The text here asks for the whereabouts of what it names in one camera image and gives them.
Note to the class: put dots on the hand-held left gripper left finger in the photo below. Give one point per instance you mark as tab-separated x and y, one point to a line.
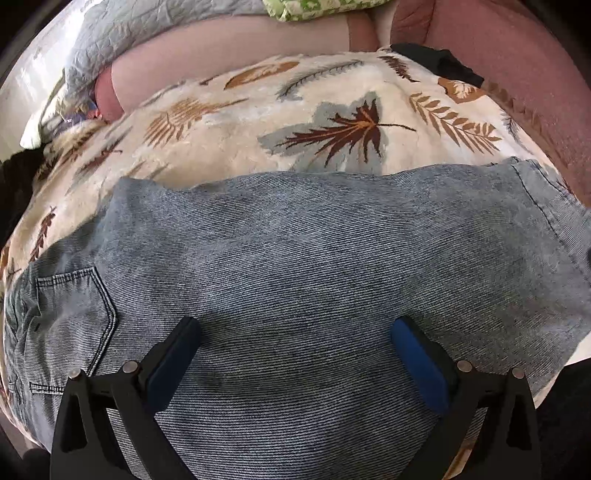
173	364

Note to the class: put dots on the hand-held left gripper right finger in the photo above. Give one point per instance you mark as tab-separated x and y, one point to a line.
418	364

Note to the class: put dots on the grey quilted blanket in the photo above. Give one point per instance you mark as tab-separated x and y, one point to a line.
138	27

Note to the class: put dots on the grey-blue denim pants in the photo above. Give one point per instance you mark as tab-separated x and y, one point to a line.
300	258

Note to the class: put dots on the pink bolster pillow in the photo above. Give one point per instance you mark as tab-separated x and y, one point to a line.
221	50

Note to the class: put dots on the large black cloth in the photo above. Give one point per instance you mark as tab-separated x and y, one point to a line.
18	184

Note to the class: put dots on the purple printed cloth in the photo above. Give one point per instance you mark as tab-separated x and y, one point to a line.
81	117

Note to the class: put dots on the small black cloth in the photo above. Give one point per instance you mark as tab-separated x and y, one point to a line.
438	62

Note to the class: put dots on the green patterned blanket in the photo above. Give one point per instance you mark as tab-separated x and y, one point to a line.
323	8

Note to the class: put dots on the cream leaf print blanket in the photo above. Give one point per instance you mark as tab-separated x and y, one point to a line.
221	120

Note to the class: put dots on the pink padded bed frame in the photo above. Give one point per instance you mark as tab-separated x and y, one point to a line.
517	60

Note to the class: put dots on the white floral pillow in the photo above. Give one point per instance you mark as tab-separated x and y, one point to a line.
44	124

